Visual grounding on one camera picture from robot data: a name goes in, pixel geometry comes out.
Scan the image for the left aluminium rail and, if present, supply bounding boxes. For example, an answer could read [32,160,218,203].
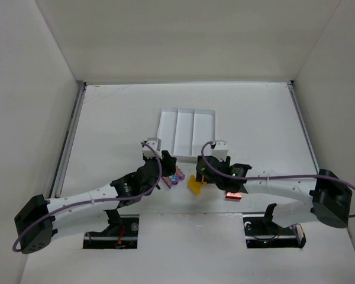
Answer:
[47,81,86,198]

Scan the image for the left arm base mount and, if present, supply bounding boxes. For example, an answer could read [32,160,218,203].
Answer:
[83,209,140,250]

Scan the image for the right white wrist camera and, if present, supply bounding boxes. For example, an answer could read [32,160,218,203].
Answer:
[211,140,228,162]

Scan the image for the yellow lego bricks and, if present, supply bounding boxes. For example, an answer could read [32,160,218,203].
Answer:
[188,175,207,195]

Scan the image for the right aluminium rail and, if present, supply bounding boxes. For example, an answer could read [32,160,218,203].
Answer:
[287,80,320,172]

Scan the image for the purple lego stack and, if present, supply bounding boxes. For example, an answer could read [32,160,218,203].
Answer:
[162,166,185,189]

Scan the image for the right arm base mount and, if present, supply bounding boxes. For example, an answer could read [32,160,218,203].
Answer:
[243,204,306,249]

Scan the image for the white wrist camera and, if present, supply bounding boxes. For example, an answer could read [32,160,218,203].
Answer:
[211,140,228,162]
[141,137,162,159]

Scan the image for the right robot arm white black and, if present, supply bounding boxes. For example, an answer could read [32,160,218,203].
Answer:
[196,156,352,228]

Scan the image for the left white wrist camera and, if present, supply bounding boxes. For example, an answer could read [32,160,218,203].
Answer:
[141,137,162,159]

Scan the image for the red lego stack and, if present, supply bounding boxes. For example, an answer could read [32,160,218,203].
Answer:
[225,192,243,201]

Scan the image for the white three-compartment tray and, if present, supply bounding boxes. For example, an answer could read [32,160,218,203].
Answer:
[157,108,216,163]

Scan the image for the purple cable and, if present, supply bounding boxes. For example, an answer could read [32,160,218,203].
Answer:
[12,141,164,253]
[201,141,355,218]

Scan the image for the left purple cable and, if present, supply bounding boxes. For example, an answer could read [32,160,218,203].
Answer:
[12,141,164,253]

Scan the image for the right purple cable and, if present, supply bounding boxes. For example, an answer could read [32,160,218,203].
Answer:
[201,141,355,218]

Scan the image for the aluminium rail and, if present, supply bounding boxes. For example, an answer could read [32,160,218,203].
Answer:
[47,81,86,198]
[287,80,320,172]

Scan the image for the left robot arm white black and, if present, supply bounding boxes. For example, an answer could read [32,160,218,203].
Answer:
[12,150,177,254]

